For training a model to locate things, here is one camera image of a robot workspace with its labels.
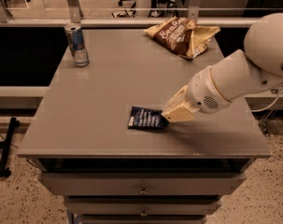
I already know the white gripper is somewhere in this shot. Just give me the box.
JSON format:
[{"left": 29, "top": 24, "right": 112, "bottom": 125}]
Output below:
[{"left": 162, "top": 66, "right": 232, "bottom": 122}]

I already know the blue rxbar wrapper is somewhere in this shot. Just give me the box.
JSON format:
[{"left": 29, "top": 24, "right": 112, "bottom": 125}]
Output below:
[{"left": 128, "top": 106, "right": 169, "bottom": 130}]

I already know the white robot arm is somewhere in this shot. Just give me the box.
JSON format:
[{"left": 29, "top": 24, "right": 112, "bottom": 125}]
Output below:
[{"left": 162, "top": 13, "right": 283, "bottom": 122}]

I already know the redbull can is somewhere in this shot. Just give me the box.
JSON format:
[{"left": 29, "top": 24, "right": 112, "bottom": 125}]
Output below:
[{"left": 64, "top": 22, "right": 89, "bottom": 67}]

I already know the brown yellow chip bag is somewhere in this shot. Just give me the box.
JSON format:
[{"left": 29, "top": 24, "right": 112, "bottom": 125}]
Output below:
[{"left": 144, "top": 17, "right": 220, "bottom": 60}]

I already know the top drawer with knob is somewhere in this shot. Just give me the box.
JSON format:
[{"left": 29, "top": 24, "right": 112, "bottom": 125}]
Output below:
[{"left": 38, "top": 173, "right": 246, "bottom": 196}]

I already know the drawer with knob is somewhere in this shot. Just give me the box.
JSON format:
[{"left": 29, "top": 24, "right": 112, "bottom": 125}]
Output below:
[
  {"left": 64, "top": 198, "right": 221, "bottom": 216},
  {"left": 38, "top": 173, "right": 246, "bottom": 196}
]

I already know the grey drawer cabinet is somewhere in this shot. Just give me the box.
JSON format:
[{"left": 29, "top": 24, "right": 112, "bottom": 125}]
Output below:
[{"left": 19, "top": 29, "right": 270, "bottom": 224}]

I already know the black stand leg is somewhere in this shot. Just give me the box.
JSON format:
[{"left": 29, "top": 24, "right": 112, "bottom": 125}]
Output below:
[{"left": 0, "top": 118, "right": 21, "bottom": 178}]

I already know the white cable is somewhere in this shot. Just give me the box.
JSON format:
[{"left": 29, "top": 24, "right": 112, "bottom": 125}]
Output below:
[{"left": 250, "top": 86, "right": 283, "bottom": 113}]

